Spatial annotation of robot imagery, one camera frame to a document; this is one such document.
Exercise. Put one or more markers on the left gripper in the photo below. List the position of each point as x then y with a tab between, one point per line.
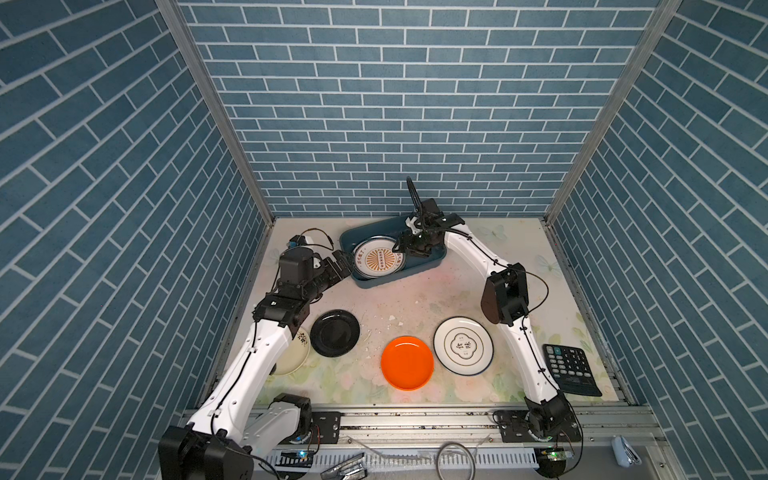
336	276

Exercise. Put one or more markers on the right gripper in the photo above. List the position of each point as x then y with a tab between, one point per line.
404	243

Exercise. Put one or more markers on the white plate orange sunburst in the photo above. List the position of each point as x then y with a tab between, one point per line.
375	257

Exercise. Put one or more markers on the cream plate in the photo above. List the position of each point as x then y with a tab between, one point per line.
296	354

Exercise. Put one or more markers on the white plate quatrefoil pattern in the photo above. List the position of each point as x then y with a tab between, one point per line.
463	346

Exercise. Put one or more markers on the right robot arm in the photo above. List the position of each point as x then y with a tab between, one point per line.
504	302

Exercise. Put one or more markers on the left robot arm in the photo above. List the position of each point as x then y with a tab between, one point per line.
210	445

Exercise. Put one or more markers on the teal plastic bin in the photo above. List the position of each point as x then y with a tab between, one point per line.
352	240

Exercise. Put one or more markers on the black plate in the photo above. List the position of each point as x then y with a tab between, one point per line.
335	333

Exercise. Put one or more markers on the metal binder clip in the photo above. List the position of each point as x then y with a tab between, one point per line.
352	468

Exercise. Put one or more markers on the black calculator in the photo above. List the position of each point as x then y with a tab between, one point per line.
571	370

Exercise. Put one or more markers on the small blue white object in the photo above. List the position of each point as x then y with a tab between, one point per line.
624	453

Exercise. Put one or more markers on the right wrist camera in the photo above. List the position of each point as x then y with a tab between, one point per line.
411	224

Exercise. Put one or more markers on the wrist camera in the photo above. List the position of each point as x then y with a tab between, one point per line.
300	240
411	224

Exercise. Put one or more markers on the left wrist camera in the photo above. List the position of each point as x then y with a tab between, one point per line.
300	240

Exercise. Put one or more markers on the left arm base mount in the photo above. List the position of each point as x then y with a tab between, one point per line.
323	428

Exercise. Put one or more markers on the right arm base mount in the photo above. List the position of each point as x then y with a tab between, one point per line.
519	426

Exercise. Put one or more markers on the aluminium rail frame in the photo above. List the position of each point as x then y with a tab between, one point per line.
443	440

